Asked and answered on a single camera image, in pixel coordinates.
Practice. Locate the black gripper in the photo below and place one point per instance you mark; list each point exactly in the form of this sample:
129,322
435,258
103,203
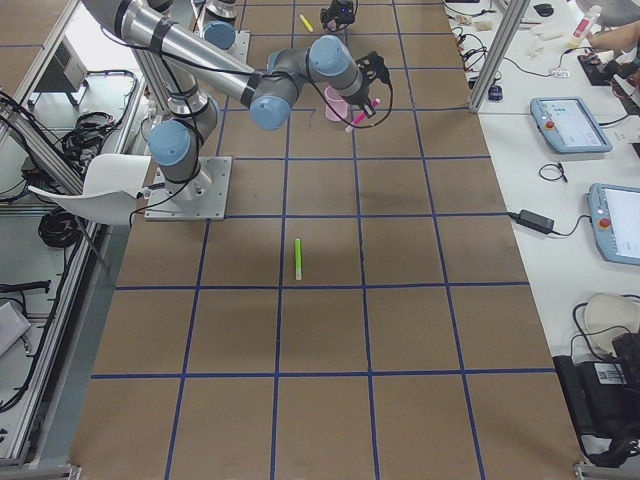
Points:
361,98
334,16

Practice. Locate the pink pen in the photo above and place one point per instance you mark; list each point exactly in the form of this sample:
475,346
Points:
360,117

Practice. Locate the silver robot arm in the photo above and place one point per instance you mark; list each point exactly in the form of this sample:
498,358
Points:
186,60

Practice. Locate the pink mesh cup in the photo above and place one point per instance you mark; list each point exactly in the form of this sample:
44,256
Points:
336,108

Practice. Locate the yellow pen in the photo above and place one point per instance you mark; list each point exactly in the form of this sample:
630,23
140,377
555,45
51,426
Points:
306,23

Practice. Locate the green pen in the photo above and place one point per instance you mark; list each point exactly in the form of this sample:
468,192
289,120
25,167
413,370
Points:
298,260

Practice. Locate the far blue teach pendant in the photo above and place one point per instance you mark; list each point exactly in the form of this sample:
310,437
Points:
568,126

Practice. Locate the blue teach pendant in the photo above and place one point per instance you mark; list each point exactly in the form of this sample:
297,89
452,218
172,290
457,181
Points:
614,212
568,126

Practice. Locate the black power adapter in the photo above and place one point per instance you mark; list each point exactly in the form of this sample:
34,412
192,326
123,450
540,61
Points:
533,221

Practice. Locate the near blue teach pendant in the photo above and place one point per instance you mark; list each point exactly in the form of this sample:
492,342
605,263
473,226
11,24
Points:
614,212

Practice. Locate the white chair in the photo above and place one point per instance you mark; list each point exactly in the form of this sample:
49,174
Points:
110,189

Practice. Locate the beige cap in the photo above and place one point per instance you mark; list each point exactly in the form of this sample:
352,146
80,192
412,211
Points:
608,316

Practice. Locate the aluminium frame post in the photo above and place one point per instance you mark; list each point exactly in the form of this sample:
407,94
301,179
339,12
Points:
497,51

